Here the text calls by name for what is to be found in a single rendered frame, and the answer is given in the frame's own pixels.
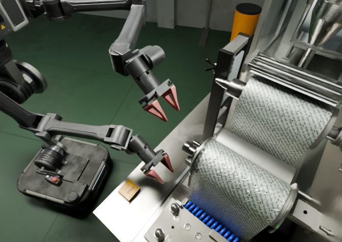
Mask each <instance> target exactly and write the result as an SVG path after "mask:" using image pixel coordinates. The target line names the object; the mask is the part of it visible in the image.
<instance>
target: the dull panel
mask: <svg viewBox="0 0 342 242"><path fill-rule="evenodd" d="M340 105H341V104H339V103H337V104H336V106H335V107H336V108H338V109H339V108H340ZM327 142H328V139H327V138H325V139H324V140H323V141H322V142H321V143H320V145H319V146H318V147H317V148H315V149H314V150H311V149H309V150H308V152H307V155H306V157H305V160H304V162H303V164H302V167H301V169H300V171H299V174H298V176H297V179H296V181H295V183H297V184H298V186H299V189H300V190H302V191H304V192H305V193H307V194H309V191H310V188H311V185H312V183H313V180H314V177H315V175H316V172H317V169H318V166H319V164H320V161H321V158H322V155H323V153H324V150H325V147H326V144H327ZM298 199H300V200H301V201H303V202H306V200H304V199H303V198H301V197H299V196H298V195H297V197H296V199H295V202H296V201H297V200H298ZM295 202H294V204H293V207H294V205H295ZM296 227H297V224H296V223H294V222H293V224H292V227H291V230H290V232H289V236H287V237H285V238H283V239H282V240H280V241H278V242H291V241H292V238H293V235H294V233H295V230H296Z"/></svg>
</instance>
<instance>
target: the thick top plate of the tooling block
mask: <svg viewBox="0 0 342 242"><path fill-rule="evenodd" d="M172 203H176V200H175V199H173V198H172V199H171V201H170V202H169V204H168V205H167V206H166V207H165V209H164V210H163V211H162V213H161V214H160V215H159V216H158V218H157V219H156V220H155V222H154V223H153V224H152V225H151V227H150V228H149V229H148V230H147V232H146V233H145V234H144V238H145V240H146V241H147V242H216V241H214V240H213V239H212V238H211V237H209V234H210V233H211V231H212V229H211V228H209V227H208V226H207V225H206V224H204V223H203V222H202V221H201V220H199V219H198V218H197V217H196V216H194V215H193V214H192V213H191V212H189V211H188V210H187V209H186V208H185V207H183V206H182V207H181V208H180V207H179V212H178V214H176V215H172V214H171V213H170V212H169V207H170V205H171V204H172ZM157 228H161V229H162V230H163V231H164V238H163V240H161V241H157V240H156V239H155V238H154V232H155V230H156V229H157Z"/></svg>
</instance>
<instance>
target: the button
mask: <svg viewBox="0 0 342 242"><path fill-rule="evenodd" d="M139 191H140V188H139V187H138V186H137V185H136V184H135V183H134V182H132V181H131V180H130V179H129V180H128V181H127V182H126V183H125V184H124V185H123V186H122V187H121V188H120V189H119V190H118V192H119V193H120V194H121V195H122V196H123V197H124V198H125V199H126V200H127V201H128V202H130V201H131V200H132V199H133V198H134V197H135V196H136V195H137V194H138V193H139Z"/></svg>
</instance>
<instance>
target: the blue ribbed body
mask: <svg viewBox="0 0 342 242"><path fill-rule="evenodd" d="M187 207H188V211H191V210H192V212H191V213H192V214H194V213H195V216H196V217H198V216H199V218H198V219H199V220H202V219H203V221H202V222H203V223H205V222H206V225H207V226H210V228H211V229H214V230H216V231H217V232H218V233H219V234H221V235H222V236H223V237H224V238H226V239H227V240H228V241H229V242H239V238H238V237H236V238H235V235H234V234H232V235H231V232H230V231H228V232H226V231H227V229H226V228H225V227H224V228H223V226H222V225H221V224H220V225H219V222H218V221H216V222H215V219H214V218H212V219H211V216H210V215H208V216H207V213H206V212H204V211H203V210H202V209H201V210H200V208H199V207H197V206H196V204H193V202H192V201H190V202H187V203H186V205H185V208H187Z"/></svg>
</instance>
